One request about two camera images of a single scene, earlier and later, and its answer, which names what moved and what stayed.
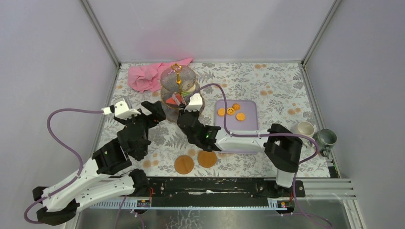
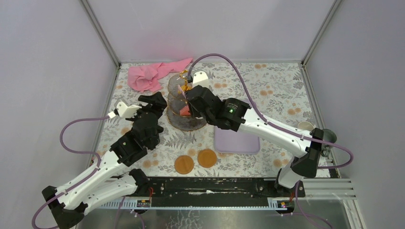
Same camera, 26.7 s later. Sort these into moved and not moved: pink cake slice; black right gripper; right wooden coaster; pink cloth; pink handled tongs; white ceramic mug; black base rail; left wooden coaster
Moved: pink handled tongs; pink cake slice; black right gripper
Not moved: left wooden coaster; pink cloth; right wooden coaster; black base rail; white ceramic mug
